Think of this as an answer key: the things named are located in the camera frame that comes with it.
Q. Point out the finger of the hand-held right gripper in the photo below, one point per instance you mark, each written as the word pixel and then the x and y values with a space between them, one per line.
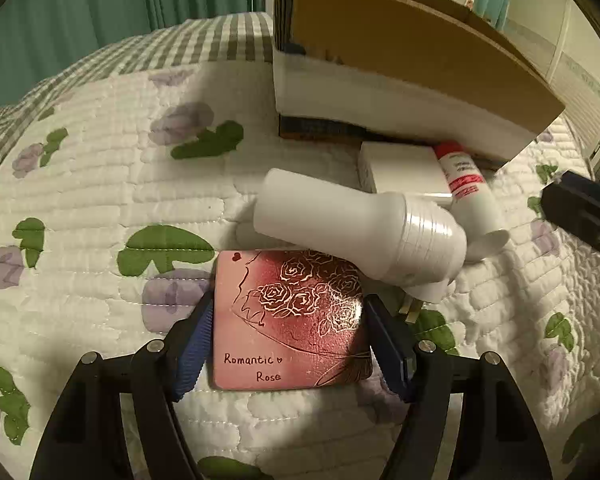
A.
pixel 582 210

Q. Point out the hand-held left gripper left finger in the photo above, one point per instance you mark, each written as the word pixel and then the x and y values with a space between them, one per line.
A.
pixel 196 347

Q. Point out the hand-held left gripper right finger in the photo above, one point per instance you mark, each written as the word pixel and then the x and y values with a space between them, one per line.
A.
pixel 387 347

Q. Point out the red rose print box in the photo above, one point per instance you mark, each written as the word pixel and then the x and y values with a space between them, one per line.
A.
pixel 285 320

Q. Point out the white bottle with red cap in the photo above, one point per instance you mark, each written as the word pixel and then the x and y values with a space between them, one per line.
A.
pixel 467 185

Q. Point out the large white plastic bottle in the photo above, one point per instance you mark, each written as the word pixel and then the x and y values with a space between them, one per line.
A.
pixel 360 225

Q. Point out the white cabinet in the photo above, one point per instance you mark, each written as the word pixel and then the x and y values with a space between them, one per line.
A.
pixel 575 60

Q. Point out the white floral quilt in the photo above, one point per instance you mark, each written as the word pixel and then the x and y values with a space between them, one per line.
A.
pixel 105 210

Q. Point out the small white box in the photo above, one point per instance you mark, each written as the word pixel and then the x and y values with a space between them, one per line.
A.
pixel 400 167

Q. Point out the open cardboard box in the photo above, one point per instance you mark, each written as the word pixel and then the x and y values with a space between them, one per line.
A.
pixel 410 55

